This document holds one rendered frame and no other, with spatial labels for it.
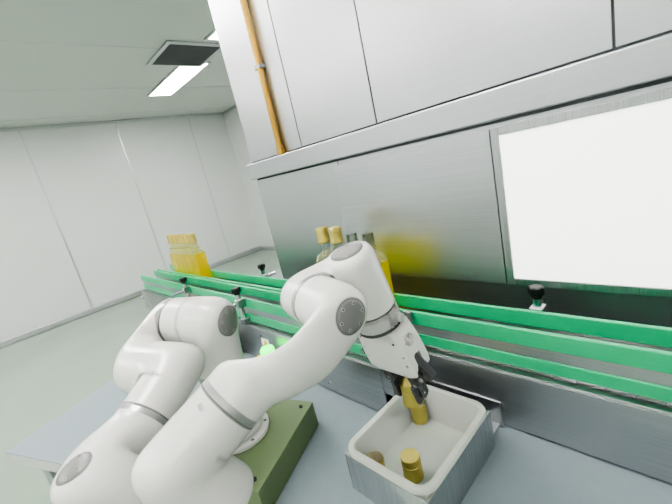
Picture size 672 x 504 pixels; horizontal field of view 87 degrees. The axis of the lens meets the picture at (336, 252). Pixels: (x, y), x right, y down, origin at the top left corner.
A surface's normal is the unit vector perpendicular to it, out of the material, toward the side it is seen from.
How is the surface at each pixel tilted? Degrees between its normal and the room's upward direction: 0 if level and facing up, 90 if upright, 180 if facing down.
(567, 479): 0
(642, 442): 90
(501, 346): 90
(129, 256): 90
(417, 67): 90
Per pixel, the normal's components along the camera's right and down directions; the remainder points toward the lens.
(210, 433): 0.28, -0.17
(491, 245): -0.69, 0.32
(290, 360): 0.04, 0.10
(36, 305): 0.69, 0.02
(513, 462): -0.22, -0.95
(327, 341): 0.50, 0.08
